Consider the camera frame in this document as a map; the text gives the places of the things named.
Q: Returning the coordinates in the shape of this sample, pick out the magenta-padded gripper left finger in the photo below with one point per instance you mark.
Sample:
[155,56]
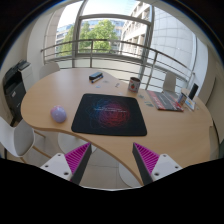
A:
[60,165]

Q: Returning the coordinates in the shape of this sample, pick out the black whiteboard eraser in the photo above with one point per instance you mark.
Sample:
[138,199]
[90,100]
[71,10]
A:
[95,75]

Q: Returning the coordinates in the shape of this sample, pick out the small round pale sticker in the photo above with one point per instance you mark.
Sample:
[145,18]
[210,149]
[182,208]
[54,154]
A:
[106,81]

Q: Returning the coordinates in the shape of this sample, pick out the small pink sticker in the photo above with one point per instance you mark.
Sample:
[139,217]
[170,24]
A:
[117,85]

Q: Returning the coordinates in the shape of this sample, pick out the lilac and pink computer mouse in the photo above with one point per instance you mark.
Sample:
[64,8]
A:
[58,114]

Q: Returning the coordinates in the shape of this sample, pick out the red and grey magazine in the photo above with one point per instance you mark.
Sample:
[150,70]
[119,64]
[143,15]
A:
[164,100]

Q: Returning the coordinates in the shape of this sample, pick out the small blue card box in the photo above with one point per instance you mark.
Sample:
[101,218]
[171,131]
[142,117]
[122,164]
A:
[181,99]

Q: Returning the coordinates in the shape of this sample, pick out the small yellow and blue sticker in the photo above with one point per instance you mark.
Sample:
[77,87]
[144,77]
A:
[149,105]

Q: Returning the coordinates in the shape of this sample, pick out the small white sticker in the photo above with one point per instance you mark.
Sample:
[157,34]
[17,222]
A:
[120,93]

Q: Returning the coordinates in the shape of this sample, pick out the black mouse pad, red-blue print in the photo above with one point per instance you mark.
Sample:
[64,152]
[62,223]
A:
[110,115]

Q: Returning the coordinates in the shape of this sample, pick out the small white card stand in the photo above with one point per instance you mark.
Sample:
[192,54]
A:
[190,104]

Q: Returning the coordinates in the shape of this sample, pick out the small green sticker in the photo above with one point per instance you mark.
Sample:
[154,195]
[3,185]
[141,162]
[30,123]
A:
[140,96]

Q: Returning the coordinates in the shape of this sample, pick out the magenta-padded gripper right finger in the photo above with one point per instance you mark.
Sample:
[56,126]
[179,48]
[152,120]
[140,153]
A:
[163,166]

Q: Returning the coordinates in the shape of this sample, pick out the black and white office printer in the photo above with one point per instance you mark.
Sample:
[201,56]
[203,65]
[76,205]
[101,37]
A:
[14,90]

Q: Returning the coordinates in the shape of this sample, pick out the black upright phone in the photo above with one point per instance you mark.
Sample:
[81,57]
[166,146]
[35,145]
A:
[193,91]

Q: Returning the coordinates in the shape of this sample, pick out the grey metal balcony railing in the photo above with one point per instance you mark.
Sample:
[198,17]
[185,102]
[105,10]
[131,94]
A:
[91,50]

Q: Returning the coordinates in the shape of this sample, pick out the blue marker pen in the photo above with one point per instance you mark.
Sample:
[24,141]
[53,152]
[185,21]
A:
[97,80]

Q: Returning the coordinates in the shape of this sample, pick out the white plastic chair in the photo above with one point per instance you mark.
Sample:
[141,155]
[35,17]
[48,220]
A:
[16,136]
[170,81]
[48,69]

